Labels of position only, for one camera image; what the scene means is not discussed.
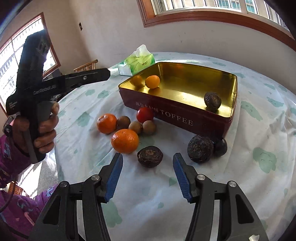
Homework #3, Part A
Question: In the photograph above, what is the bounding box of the small mandarin orange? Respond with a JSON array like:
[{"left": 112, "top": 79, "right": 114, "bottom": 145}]
[{"left": 97, "top": 113, "right": 117, "bottom": 134}]

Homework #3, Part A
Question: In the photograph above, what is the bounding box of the brown longan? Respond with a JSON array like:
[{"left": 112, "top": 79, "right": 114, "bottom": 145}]
[
  {"left": 116, "top": 115, "right": 131, "bottom": 130},
  {"left": 142, "top": 120, "right": 157, "bottom": 135},
  {"left": 128, "top": 121, "right": 143, "bottom": 135}
]

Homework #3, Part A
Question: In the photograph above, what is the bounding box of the smooth dark round fruit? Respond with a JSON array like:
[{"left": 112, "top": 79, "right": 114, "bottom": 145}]
[{"left": 212, "top": 138, "right": 228, "bottom": 157}]

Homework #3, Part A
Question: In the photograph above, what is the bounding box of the red cherry tomato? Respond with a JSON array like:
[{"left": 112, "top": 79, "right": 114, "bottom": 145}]
[{"left": 136, "top": 107, "right": 154, "bottom": 123}]

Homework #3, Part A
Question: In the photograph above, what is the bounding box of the large mandarin orange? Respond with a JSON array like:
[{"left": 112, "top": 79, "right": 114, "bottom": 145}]
[{"left": 111, "top": 129, "right": 139, "bottom": 154}]

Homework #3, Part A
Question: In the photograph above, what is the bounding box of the yellow-orange kumquat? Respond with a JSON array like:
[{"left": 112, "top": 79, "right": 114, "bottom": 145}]
[{"left": 145, "top": 75, "right": 160, "bottom": 89}]

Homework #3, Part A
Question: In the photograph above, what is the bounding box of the large wrinkled passion fruit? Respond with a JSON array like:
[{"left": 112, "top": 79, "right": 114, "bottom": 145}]
[{"left": 187, "top": 135, "right": 214, "bottom": 164}]

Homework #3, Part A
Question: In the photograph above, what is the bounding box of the wrinkled dark passion fruit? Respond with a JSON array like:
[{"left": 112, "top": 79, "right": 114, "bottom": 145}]
[{"left": 137, "top": 146, "right": 163, "bottom": 168}]

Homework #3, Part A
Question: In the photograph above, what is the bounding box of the purple patterned sleeve forearm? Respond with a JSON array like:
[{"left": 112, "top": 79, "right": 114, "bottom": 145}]
[{"left": 1, "top": 135, "right": 57, "bottom": 240}]

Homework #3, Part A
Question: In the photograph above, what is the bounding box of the person's left hand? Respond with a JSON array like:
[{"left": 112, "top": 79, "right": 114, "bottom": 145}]
[{"left": 11, "top": 101, "right": 60, "bottom": 154}]

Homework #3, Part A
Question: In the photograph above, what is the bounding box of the wooden chair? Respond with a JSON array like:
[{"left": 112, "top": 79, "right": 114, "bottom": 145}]
[{"left": 73, "top": 59, "right": 98, "bottom": 73}]

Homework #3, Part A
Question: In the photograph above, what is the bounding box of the side window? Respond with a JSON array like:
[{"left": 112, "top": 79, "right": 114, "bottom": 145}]
[{"left": 1, "top": 18, "right": 66, "bottom": 121}]

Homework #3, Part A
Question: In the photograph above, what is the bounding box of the green tissue pack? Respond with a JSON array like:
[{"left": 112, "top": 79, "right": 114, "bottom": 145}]
[{"left": 117, "top": 44, "right": 155, "bottom": 76}]

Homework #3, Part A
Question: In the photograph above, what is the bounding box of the cloud pattern tablecloth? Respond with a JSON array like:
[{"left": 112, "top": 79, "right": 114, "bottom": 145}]
[{"left": 55, "top": 53, "right": 295, "bottom": 240}]

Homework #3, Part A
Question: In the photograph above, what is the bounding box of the red gold toffee tin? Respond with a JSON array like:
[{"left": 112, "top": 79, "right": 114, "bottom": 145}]
[{"left": 118, "top": 62, "right": 238, "bottom": 137}]

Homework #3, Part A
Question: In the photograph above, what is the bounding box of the large wooden frame window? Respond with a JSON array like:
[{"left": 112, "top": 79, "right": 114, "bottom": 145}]
[{"left": 137, "top": 1, "right": 295, "bottom": 50}]

